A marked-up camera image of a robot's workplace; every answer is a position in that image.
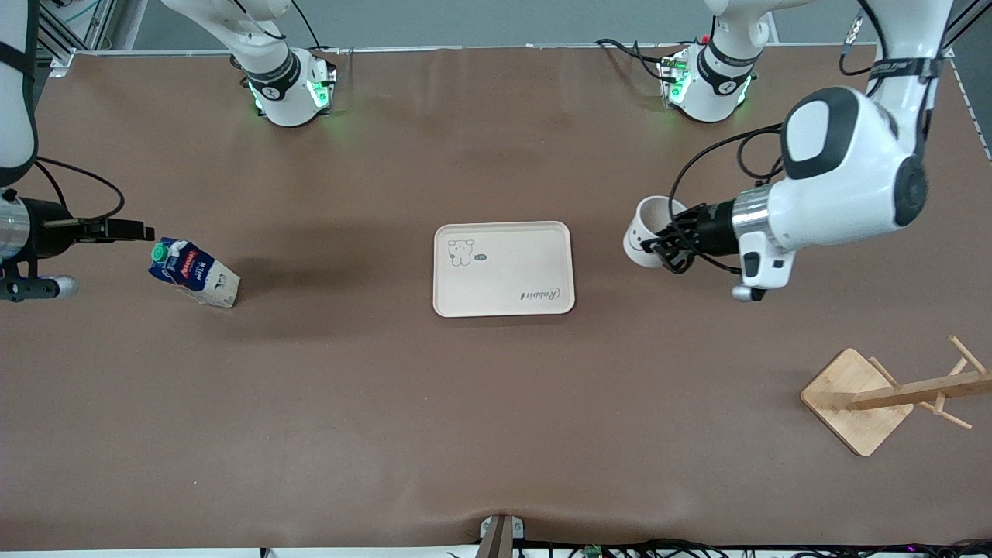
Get white smiley cup black handle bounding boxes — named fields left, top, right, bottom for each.
left=622, top=195, right=689, bottom=269

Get blue milk carton green cap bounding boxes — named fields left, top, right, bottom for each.
left=148, top=237, right=241, bottom=309

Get cream tray with rabbit print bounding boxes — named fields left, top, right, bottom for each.
left=432, top=221, right=577, bottom=319

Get wooden cup rack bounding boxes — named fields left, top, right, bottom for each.
left=800, top=333, right=992, bottom=458

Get black right arm wrist cable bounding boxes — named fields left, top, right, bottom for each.
left=34, top=157, right=126, bottom=222

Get black left arm base cable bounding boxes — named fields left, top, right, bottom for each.
left=594, top=37, right=671, bottom=82

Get black arm base cable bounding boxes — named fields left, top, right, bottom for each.
left=291, top=0, right=346, bottom=59
left=594, top=37, right=671, bottom=82

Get aluminium frame profile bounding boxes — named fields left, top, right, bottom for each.
left=35, top=0, right=117, bottom=74
left=934, top=0, right=992, bottom=61

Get black right arm base cable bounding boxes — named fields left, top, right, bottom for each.
left=291, top=0, right=346, bottom=59

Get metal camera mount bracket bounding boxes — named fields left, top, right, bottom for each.
left=475, top=514, right=525, bottom=558

